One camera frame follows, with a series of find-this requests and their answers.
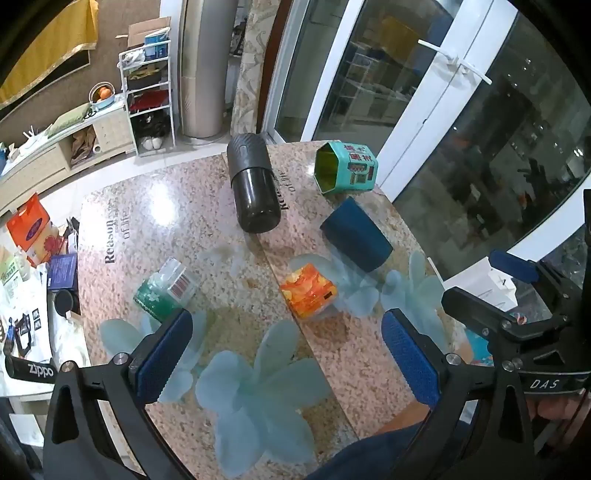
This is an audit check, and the yellow cloth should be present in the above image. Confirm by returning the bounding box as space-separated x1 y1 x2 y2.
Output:
0 0 100 106

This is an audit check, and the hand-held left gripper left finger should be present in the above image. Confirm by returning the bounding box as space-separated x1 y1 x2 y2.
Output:
42 308 195 480

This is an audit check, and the orange paper bag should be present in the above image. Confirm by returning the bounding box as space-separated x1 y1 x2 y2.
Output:
6 194 62 268

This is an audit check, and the black tumbler cup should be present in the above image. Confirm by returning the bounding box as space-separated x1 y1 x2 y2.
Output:
226 132 282 234

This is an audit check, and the cardboard box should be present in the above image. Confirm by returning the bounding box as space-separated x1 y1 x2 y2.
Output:
115 16 172 51

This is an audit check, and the beige patterned curtain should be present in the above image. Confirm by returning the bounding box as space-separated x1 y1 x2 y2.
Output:
230 0 286 139

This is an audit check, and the white window handle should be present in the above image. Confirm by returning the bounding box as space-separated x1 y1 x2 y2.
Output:
418 39 493 86

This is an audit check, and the person's right hand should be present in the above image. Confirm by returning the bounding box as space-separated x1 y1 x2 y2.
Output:
529 396 583 422

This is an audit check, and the dark blue cup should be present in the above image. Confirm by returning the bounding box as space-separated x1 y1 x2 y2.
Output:
320 197 394 274

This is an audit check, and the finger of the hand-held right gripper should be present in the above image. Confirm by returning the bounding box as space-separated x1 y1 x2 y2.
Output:
489 250 583 320
441 286 572 366

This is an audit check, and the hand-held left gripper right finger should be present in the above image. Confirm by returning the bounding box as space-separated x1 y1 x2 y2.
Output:
381 308 546 480

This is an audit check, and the small black mug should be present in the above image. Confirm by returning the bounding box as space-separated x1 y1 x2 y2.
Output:
54 289 79 319

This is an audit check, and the person's leg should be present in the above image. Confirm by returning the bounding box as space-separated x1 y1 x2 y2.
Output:
307 408 462 480

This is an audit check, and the white low cabinet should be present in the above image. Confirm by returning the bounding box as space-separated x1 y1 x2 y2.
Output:
0 99 138 188

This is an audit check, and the green cushion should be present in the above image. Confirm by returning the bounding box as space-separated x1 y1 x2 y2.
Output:
46 102 95 137

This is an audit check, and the white carton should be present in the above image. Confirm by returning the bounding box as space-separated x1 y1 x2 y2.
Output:
444 256 520 315

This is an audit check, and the grey standing air conditioner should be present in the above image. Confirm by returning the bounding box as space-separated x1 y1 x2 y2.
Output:
178 0 243 145

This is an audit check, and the white metal shelf rack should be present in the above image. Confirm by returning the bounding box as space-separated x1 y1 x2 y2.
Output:
118 41 177 157

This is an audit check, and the dark blue box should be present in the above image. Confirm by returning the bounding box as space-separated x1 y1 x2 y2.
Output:
46 253 79 292

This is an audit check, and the white sliding door frame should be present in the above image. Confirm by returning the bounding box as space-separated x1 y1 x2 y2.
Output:
261 0 522 201

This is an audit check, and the green hexagonal tin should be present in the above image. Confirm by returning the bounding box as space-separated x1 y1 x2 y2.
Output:
314 141 379 196

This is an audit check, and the bowl of fruit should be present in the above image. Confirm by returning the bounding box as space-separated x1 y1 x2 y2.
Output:
89 81 116 110

